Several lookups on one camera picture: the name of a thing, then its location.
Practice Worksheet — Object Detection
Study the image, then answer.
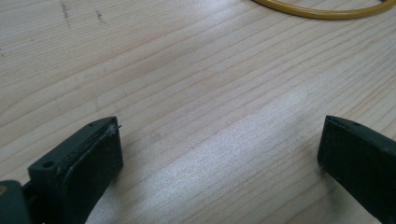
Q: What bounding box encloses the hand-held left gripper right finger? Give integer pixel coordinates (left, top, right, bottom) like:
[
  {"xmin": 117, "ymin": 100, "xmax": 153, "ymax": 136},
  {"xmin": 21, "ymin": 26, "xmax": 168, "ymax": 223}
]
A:
[{"xmin": 317, "ymin": 115, "xmax": 396, "ymax": 224}]

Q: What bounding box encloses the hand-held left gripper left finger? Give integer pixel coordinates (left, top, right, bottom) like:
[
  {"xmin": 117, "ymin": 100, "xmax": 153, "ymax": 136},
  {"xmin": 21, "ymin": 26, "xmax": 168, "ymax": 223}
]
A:
[{"xmin": 21, "ymin": 116, "xmax": 124, "ymax": 224}]

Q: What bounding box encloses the yellow ring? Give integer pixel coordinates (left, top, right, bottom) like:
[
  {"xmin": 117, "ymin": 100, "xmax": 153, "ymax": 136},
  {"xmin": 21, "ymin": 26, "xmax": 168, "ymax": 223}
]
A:
[{"xmin": 251, "ymin": 0, "xmax": 396, "ymax": 21}]

